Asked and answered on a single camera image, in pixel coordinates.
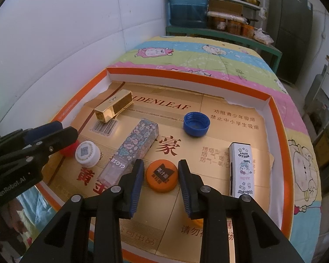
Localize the blue bottle cap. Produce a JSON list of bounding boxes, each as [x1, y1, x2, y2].
[[183, 111, 210, 137]]

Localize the dark grey refrigerator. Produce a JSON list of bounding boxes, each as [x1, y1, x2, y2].
[[266, 0, 313, 85]]

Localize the white bottle cap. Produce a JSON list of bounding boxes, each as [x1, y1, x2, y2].
[[75, 140, 101, 167]]

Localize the shiny gold box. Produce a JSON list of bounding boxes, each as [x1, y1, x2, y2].
[[94, 89, 134, 123]]

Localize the white plastic bag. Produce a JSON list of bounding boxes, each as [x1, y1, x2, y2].
[[254, 28, 275, 44]]

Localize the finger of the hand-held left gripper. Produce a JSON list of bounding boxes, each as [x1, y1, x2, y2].
[[0, 126, 79, 170], [0, 121, 64, 150]]

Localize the blue water jug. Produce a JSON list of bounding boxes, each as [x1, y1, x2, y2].
[[168, 0, 209, 29]]

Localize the brown cardboard carton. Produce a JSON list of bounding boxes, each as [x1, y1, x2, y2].
[[209, 0, 243, 14]]

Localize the potted green plant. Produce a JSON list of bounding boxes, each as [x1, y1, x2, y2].
[[314, 130, 329, 167]]

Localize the orange cap with black label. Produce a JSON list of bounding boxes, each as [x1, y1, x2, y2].
[[146, 159, 179, 193]]

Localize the printed cartoon blanket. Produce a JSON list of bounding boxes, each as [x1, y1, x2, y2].
[[16, 35, 322, 263]]

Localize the clear floral cosmetic box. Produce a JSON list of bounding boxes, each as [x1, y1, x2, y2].
[[97, 118, 159, 185]]

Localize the red bottle cap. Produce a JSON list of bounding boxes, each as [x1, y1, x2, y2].
[[60, 142, 80, 157]]

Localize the orange-filled glass jar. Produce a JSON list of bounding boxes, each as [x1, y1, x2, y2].
[[241, 23, 255, 39]]

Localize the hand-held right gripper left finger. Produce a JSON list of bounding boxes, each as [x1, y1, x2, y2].
[[19, 159, 145, 263]]

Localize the white cartoon tin case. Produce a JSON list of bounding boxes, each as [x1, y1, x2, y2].
[[228, 142, 255, 198]]

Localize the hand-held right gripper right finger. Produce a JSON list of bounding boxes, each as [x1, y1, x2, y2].
[[178, 159, 305, 263]]

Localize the orange-rimmed shallow cardboard box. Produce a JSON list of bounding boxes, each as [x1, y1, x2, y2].
[[42, 66, 297, 263]]

